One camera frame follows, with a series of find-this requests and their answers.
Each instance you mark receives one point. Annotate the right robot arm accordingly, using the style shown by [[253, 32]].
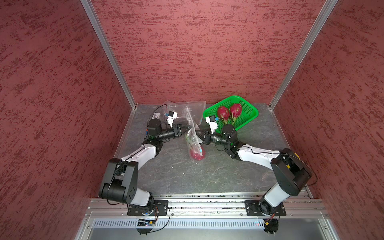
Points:
[[291, 173]]

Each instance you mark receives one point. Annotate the dragon fruit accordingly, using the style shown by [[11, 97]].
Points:
[[223, 114], [197, 155]]

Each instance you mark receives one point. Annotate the corner aluminium post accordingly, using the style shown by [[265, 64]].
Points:
[[317, 26], [95, 22]]

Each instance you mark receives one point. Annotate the left corner aluminium post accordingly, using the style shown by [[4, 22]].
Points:
[[95, 22]]

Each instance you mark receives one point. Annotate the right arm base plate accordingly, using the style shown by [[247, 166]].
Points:
[[257, 209]]

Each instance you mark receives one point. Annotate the right corner aluminium post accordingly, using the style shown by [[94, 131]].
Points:
[[317, 26]]

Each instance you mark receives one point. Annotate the white toothpaste box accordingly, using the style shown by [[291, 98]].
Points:
[[156, 116]]

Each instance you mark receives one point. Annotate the aluminium rail frame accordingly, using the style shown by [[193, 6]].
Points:
[[228, 211]]

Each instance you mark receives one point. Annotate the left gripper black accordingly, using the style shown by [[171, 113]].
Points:
[[177, 130]]

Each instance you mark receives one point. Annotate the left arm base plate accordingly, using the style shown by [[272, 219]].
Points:
[[152, 209]]

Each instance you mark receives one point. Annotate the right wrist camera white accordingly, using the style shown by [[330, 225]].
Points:
[[213, 123]]

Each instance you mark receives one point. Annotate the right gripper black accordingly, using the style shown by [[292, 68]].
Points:
[[206, 138]]

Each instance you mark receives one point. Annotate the green plastic basket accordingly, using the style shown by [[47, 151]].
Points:
[[249, 112]]

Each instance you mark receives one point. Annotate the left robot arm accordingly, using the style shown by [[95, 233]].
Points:
[[120, 181]]

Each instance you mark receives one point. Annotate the clear zip-top bag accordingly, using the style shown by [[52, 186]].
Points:
[[196, 109], [191, 137]]

